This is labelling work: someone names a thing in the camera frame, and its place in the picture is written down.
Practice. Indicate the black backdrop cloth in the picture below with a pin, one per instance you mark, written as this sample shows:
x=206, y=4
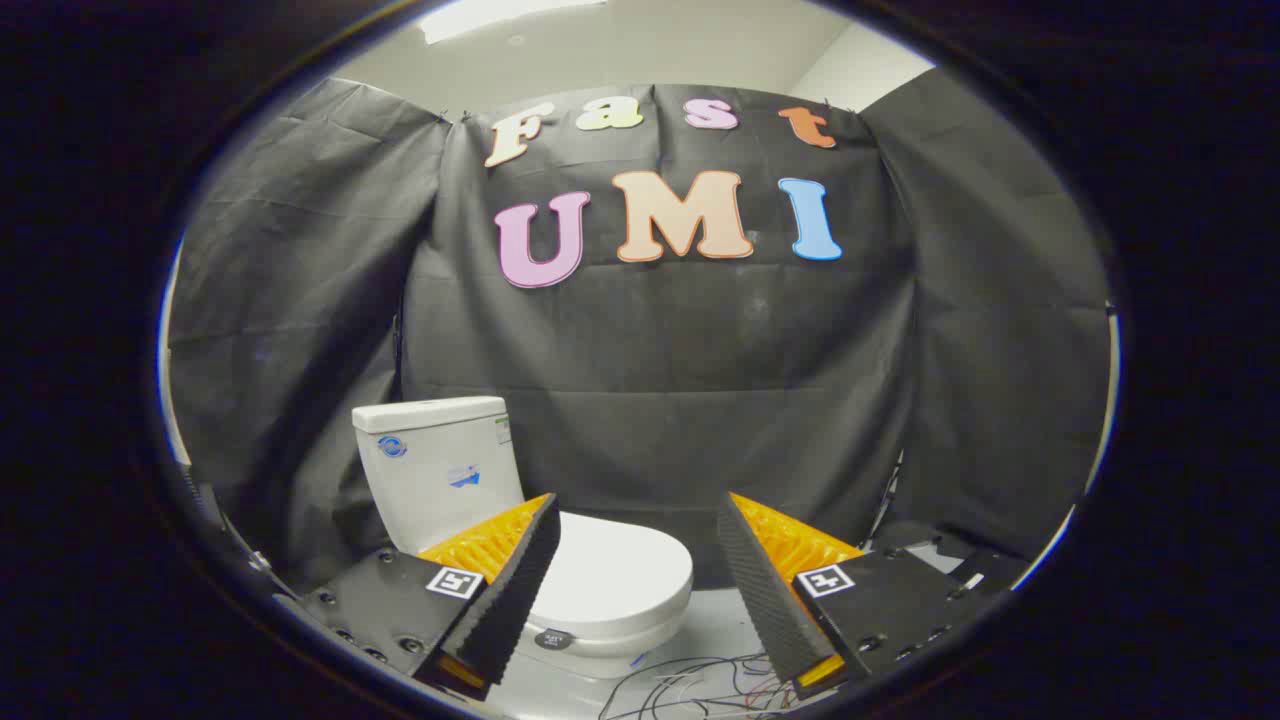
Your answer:
x=650, y=350

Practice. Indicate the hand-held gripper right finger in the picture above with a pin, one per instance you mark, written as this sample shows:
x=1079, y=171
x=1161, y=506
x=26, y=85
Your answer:
x=762, y=590

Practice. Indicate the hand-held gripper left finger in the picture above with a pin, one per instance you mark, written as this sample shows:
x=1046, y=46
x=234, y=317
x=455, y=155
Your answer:
x=520, y=580

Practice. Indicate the white toilet lid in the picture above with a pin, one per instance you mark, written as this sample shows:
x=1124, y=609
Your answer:
x=620, y=570

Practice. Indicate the white toilet with tank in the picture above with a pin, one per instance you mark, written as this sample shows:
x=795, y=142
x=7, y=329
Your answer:
x=430, y=480

